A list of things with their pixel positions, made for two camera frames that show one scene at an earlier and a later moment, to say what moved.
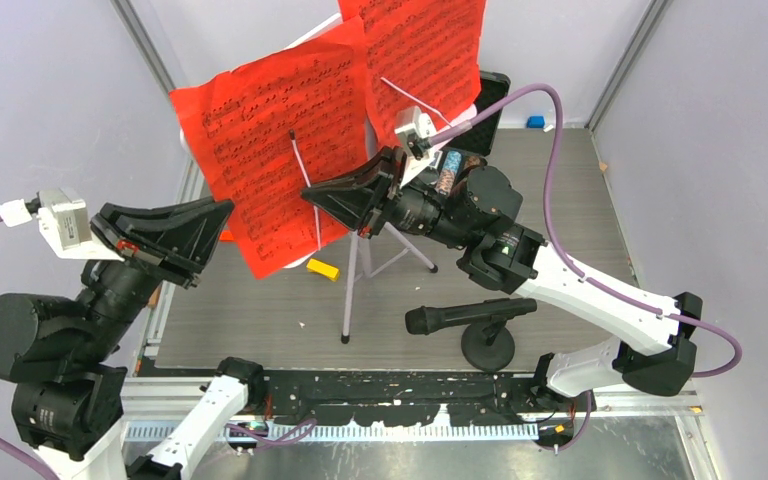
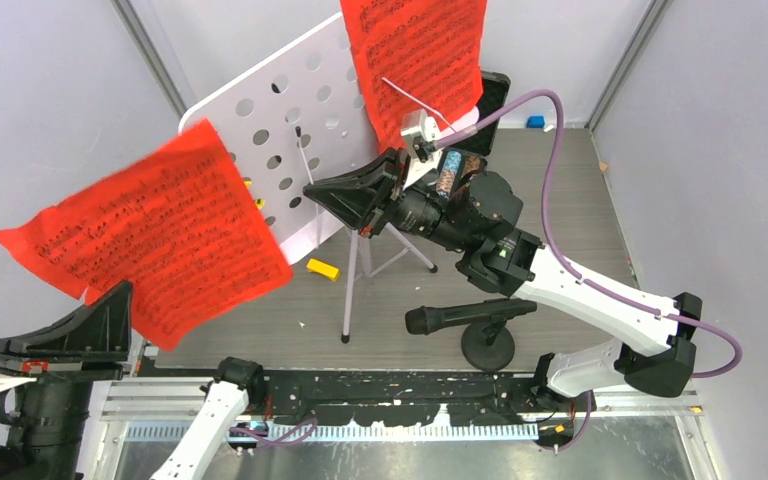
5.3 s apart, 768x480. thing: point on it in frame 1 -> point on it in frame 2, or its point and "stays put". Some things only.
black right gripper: x=350 y=200 stays put
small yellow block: x=323 y=269 stays put
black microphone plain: x=423 y=319 stays put
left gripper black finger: x=178 y=238 -> x=93 y=342
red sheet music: x=420 y=55 stays put
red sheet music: x=266 y=134 -> x=185 y=230
